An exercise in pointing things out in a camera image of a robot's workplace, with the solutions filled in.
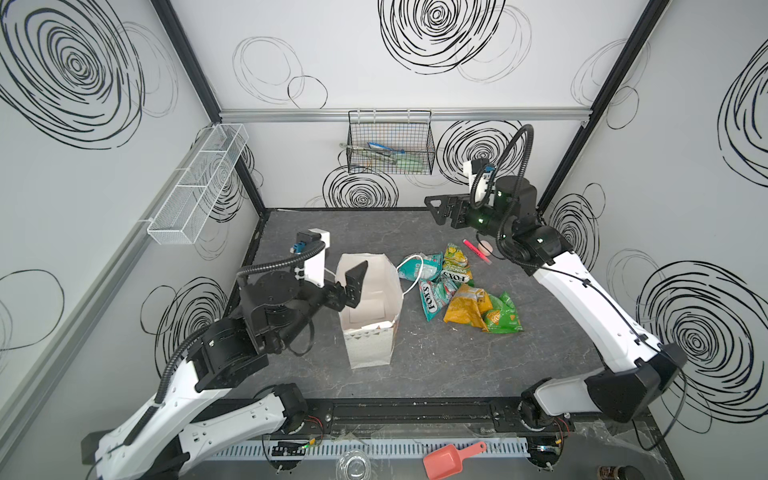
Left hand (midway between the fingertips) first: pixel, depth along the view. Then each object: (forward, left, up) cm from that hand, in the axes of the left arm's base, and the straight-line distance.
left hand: (350, 259), depth 57 cm
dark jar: (-30, -57, -29) cm, 70 cm away
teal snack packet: (+23, -19, -36) cm, 46 cm away
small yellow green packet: (+20, -31, -35) cm, 51 cm away
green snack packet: (+5, -42, -35) cm, 55 cm away
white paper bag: (-7, -4, -15) cm, 17 cm away
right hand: (+18, -19, 0) cm, 26 cm away
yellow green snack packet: (+25, -29, -33) cm, 51 cm away
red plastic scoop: (-28, -22, -39) cm, 53 cm away
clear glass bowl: (-29, -1, -41) cm, 51 cm away
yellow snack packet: (+8, -31, -32) cm, 45 cm away
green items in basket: (+40, -9, -6) cm, 41 cm away
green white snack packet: (+11, -22, -33) cm, 41 cm away
